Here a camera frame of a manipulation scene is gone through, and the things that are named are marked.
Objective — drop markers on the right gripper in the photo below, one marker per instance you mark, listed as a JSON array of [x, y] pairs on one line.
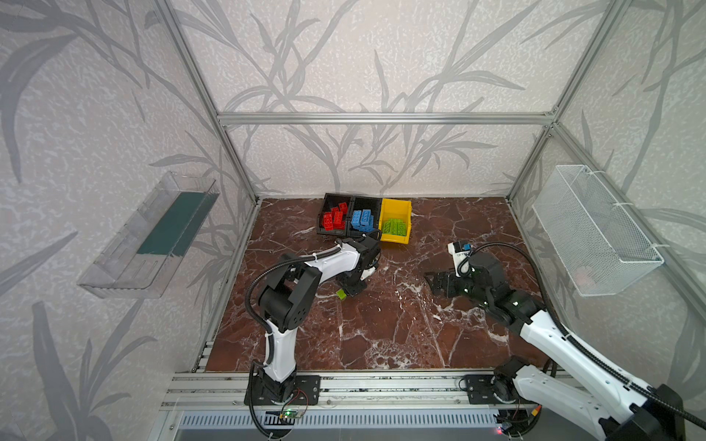
[[449, 277]]

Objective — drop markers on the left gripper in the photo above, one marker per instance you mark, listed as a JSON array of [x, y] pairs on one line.
[[356, 281]]

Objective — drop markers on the blue lego brick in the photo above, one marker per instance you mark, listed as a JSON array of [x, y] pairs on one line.
[[362, 221]]

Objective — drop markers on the red lego brick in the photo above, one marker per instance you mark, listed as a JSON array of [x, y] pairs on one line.
[[334, 220]]

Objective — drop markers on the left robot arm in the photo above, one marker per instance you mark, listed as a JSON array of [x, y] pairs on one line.
[[280, 298]]

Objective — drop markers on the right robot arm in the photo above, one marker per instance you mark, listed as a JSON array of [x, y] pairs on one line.
[[647, 413]]

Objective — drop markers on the yellow bin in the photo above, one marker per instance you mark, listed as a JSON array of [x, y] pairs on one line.
[[396, 209]]

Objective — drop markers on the middle black bin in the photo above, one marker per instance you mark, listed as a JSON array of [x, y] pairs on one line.
[[358, 202]]

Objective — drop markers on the black bin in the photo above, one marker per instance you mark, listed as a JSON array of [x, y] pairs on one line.
[[358, 202], [330, 200]]

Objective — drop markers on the left black bin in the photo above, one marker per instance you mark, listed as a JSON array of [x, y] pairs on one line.
[[330, 200]]

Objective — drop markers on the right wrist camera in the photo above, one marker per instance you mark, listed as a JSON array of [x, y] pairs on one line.
[[459, 251]]

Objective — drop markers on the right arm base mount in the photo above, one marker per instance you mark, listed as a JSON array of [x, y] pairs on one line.
[[488, 389]]

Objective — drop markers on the white wire basket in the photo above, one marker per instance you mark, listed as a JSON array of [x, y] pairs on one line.
[[601, 246]]

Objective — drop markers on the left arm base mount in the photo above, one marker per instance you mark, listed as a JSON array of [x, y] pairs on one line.
[[262, 390]]

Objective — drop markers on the aluminium front rail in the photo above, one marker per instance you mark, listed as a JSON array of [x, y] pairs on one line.
[[390, 389]]

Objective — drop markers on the clear plastic wall tray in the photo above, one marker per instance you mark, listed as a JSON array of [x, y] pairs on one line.
[[145, 254]]

